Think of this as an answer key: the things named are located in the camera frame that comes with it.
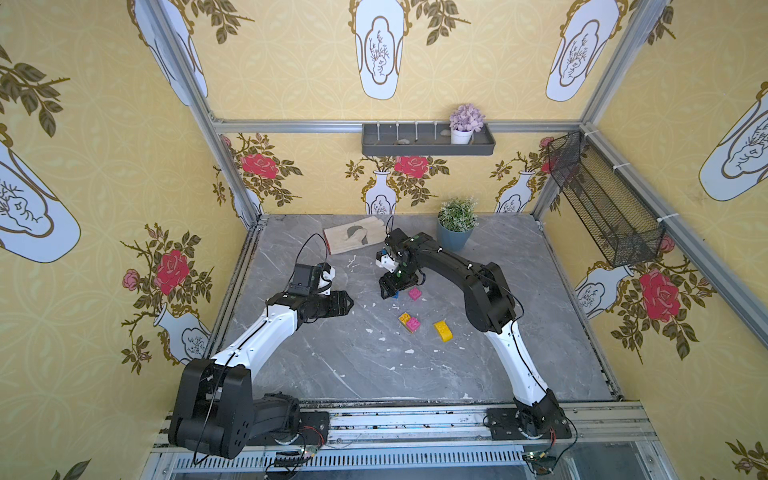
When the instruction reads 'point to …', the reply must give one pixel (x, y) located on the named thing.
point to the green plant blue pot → (457, 217)
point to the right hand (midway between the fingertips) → (390, 294)
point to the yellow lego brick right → (444, 330)
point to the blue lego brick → (396, 294)
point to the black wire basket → (619, 220)
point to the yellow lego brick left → (404, 318)
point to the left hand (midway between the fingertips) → (347, 303)
